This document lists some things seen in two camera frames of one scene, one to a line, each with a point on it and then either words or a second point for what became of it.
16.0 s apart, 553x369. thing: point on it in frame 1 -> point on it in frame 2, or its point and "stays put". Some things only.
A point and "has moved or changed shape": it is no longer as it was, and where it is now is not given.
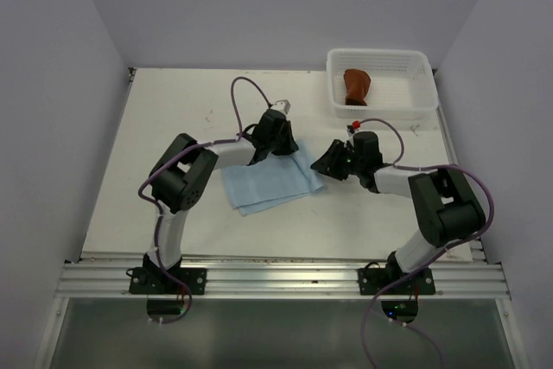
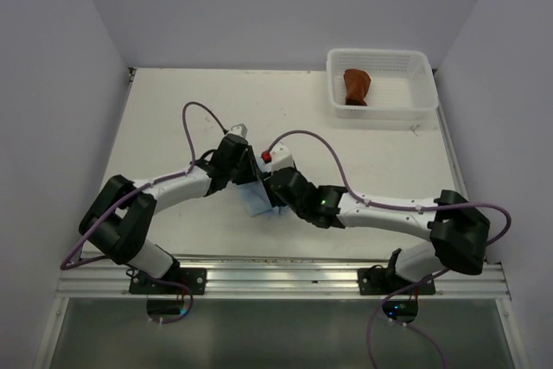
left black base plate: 155,281 stays put
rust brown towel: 357,83 stays put
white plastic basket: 402,84 stays put
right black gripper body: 359,165 -> 276,200
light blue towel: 271,180 has moved or changed shape
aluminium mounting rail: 465,275 stays put
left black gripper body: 272,143 -> 245,170
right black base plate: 372,281 stays put
